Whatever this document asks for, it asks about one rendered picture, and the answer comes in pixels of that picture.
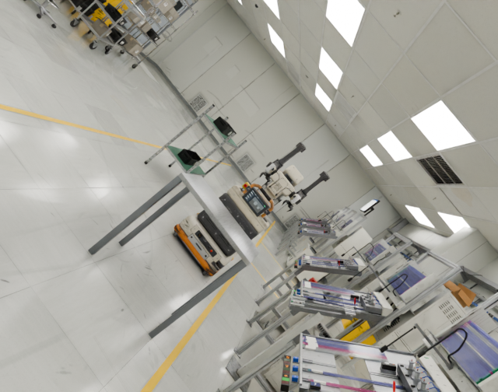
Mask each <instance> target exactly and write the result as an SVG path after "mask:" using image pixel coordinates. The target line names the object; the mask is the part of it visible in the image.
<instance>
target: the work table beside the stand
mask: <svg viewBox="0 0 498 392"><path fill-rule="evenodd" d="M182 181H183V183H184V184H185V186H186V187H185V188H184V189H183V190H182V191H180V192H179V193H178V194H176V195H175V196H174V197H173V198H171V199H170V200H169V201H168V202H167V203H166V204H165V205H163V206H162V207H161V208H159V209H158V210H157V211H156V212H154V213H153V214H152V215H151V216H150V217H148V218H147V219H146V220H145V221H144V222H142V223H141V224H140V225H139V226H137V227H136V228H135V229H134V230H132V231H131V232H130V233H129V234H128V235H127V236H126V237H124V238H123V239H122V240H120V241H119V244H120V245H121V246H124V245H125V244H126V243H128V242H129V241H130V240H132V239H133V238H134V237H135V236H137V235H138V234H139V233H140V232H141V231H143V230H144V229H145V228H146V227H147V226H149V225H150V224H151V223H152V222H154V221H155V220H156V219H158V218H159V217H160V216H161V215H162V214H163V213H164V212H166V211H167V210H168V209H169V208H171V207H172V206H173V205H174V204H176V203H177V202H178V201H179V200H181V199H182V198H183V197H184V196H185V195H186V194H188V193H189V192H191V193H192V194H193V196H194V197H195V199H196V200H197V201H198V203H199V204H200V205H201V206H202V207H203V209H204V210H205V212H206V213H207V214H208V216H209V217H210V218H211V220H212V221H213V222H214V223H215V224H216V226H217V227H218V229H219V230H220V231H221V233H222V234H223V235H224V236H225V237H226V239H227V240H228V242H229V243H230V244H231V246H232V247H233V249H234V250H235V251H236V252H237V253H238V255H239V256H240V258H241V260H240V261H238V262H237V263H236V264H235V265H234V266H232V267H231V268H230V269H228V270H227V271H225V272H224V273H223V274H222V275H220V276H219V277H218V278H217V279H215V280H214V281H213V282H211V283H210V284H209V285H207V286H206V287H205V288H204V289H203V290H201V291H200V292H199V293H197V294H196V295H195V296H193V297H192V298H190V299H189V300H188V301H187V302H186V303H184V304H183V305H182V306H180V307H179V308H178V309H176V310H175V311H174V312H172V314H171V315H172V316H170V317H169V318H167V319H166V320H165V321H164V322H162V323H161V324H160V325H159V326H157V327H156V328H155V329H153V330H152V331H150V332H149V336H150V337H151V339H153V338H154V337H155V336H157V335H158V334H159V333H160V332H161V331H163V330H164V329H166V328H167V327H168V326H170V325H171V324H172V323H173V322H174V321H176V320H177V319H178V318H180V317H181V316H183V315H184V314H185V313H187V312H188V311H189V310H190V309H191V308H193V307H194V306H195V305H197V304H198V303H200V302H201V301H202V300H203V299H204V298H205V297H207V296H208V295H210V294H211V293H212V292H214V291H215V290H216V289H218V288H219V287H220V286H221V285H223V284H224V283H225V282H227V281H228V280H229V279H231V278H232V277H233V276H234V275H235V274H237V273H238V272H239V271H241V270H242V269H244V268H245V267H246V266H248V265H249V264H250V263H251V262H252V261H253V260H254V259H255V258H256V256H257V255H258V254H259V253H260V251H259V250H258V248H257V247H256V246H255V245H254V244H253V242H252V241H251V239H250V238H249V237H248V235H247V234H246V233H245V232H244V231H243V229H242V228H241V227H240V225H239V224H238V223H237V221H236V220H235V218H234V217H233V216H232V215H231V214H230V212H229V211H228V210H227V208H226V207H225V206H224V204H223V203H222V202H221V201H220V200H219V198H218V197H217V196H216V194H215V193H214V191H213V190H212V188H211V187H210V186H209V185H208V184H207V183H206V181H205V180H204V178H203V177H202V176H200V175H194V174H189V173H180V174H179V175H178V176H176V177H175V178H174V179H173V180H172V181H171V182H169V183H168V184H167V185H166V186H165V187H163V188H162V189H161V190H160V191H158V192H157V193H156V194H154V195H153V196H152V197H151V198H150V199H149V200H148V201H147V202H145V203H144V204H143V205H142V206H140V207H139V208H138V209H137V210H135V211H134V212H133V213H132V214H130V216H129V217H127V218H126V219H125V220H124V221H123V222H121V223H120V224H119V225H117V226H116V227H115V228H114V229H112V230H111V231H110V232H109V233H108V234H107V235H106V236H104V237H103V238H102V239H101V240H99V241H98V242H97V243H96V244H94V245H93V246H92V247H91V248H89V249H88V251H89V252H90V254H91V255H92V254H95V253H96V252H97V251H99V250H100V249H101V248H102V247H104V246H105V245H106V244H107V243H109V242H110V241H111V240H112V239H113V238H115V237H116V236H117V235H118V234H119V233H121V232H122V231H123V230H124V229H126V228H127V227H128V226H130V225H131V224H132V223H133V222H134V221H135V220H136V219H137V218H139V217H140V216H141V215H143V214H144V213H145V212H146V211H148V210H149V209H150V208H151V207H153V206H154V205H155V203H157V202H158V201H159V200H161V199H162V198H163V197H164V196H166V195H167V194H168V193H169V192H171V191H172V190H173V189H174V188H175V187H176V186H177V185H179V184H180V183H181V182H182Z"/></svg>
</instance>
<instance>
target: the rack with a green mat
mask: <svg viewBox="0 0 498 392"><path fill-rule="evenodd" d="M214 106H215V105H214V104H213V105H212V106H210V107H209V108H208V109H207V110H205V111H204V112H203V113H202V114H200V115H199V116H198V117H197V118H196V119H194V120H193V121H192V122H191V123H190V124H189V125H188V126H187V127H186V128H184V129H183V130H182V131H180V132H179V133H178V134H177V135H176V136H174V137H173V138H172V139H171V140H169V142H168V143H167V144H165V145H164V146H163V147H162V148H161V149H159V150H158V151H157V152H156V153H154V154H153V155H152V156H151V157H150V158H148V159H147V160H146V161H145V162H144V163H145V164H147V163H148V162H150V161H151V160H152V159H153V158H155V157H156V156H157V155H158V154H159V153H161V152H162V151H163V150H164V149H167V151H168V152H169V153H170V154H171V155H172V157H173V158H174V159H175V160H174V161H173V162H172V163H171V164H170V165H168V166H169V167H172V165H174V164H175V163H177V164H178V165H179V166H180V167H181V169H182V170H183V171H184V172H185V173H189V174H194V175H200V176H202V177H204V176H206V175H207V174H208V173H209V172H211V171H212V170H213V169H214V168H216V167H217V166H218V165H219V164H220V163H221V162H222V161H224V160H225V159H226V158H228V157H229V156H230V155H231V154H233V153H234V152H235V151H237V150H238V149H239V148H240V147H241V146H242V145H243V144H244V143H246V142H247V140H244V141H243V142H242V143H241V144H239V145H238V146H237V145H236V144H235V142H234V141H233V140H232V137H233V136H234V135H236V134H237V133H236V132H234V133H233V134H231V135H230V136H229V137H227V136H226V135H224V134H223V133H221V132H220V130H219V129H218V128H217V127H216V126H215V124H214V123H213V121H214V119H212V118H211V117H210V116H209V115H207V113H208V112H209V111H210V110H211V109H212V108H213V107H214ZM203 116H204V117H205V119H206V120H207V121H208V122H209V123H210V125H211V126H212V127H213V129H212V130H211V131H209V132H208V133H207V134H206V135H204V136H203V137H202V138H200V139H199V140H198V141H197V142H196V143H195V144H194V145H193V146H191V147H190V148H189V149H188V150H192V149H193V148H194V147H195V146H196V145H197V144H198V143H199V142H201V141H202V140H203V139H204V138H206V137H207V136H208V135H210V134H211V133H212V132H213V131H216V133H217V134H218V135H219V137H220V138H221V139H222V140H223V142H221V143H220V144H219V145H218V146H216V147H215V148H214V149H213V150H212V151H211V152H210V153H208V154H207V155H206V156H205V157H203V158H202V159H201V160H200V161H198V162H197V163H196V164H195V165H194V166H190V165H185V164H184V162H183V161H182V160H181V158H180V157H179V156H178V153H179V152H181V151H182V150H183V149H179V148H177V147H173V146H171V145H170V144H171V143H172V142H173V141H175V140H176V139H177V138H178V137H179V136H181V135H182V134H183V133H184V132H186V131H187V130H188V129H189V128H190V127H191V126H192V125H193V124H195V123H196V122H197V121H198V120H199V119H201V118H202V117H203ZM225 143H226V144H227V145H230V146H232V147H234V148H235V149H234V150H233V151H231V152H230V153H229V154H228V155H226V156H225V157H224V158H222V159H221V160H220V161H219V162H218V163H217V164H216V165H214V166H213V167H212V168H211V169H209V170H208V171H207V172H206V173H205V172H204V171H203V170H202V168H201V167H200V166H199V164H201V163H202V162H203V161H204V160H206V159H207V158H208V157H209V156H211V155H212V154H213V153H214V152H215V151H216V150H217V149H219V148H220V147H221V146H222V145H224V144H225Z"/></svg>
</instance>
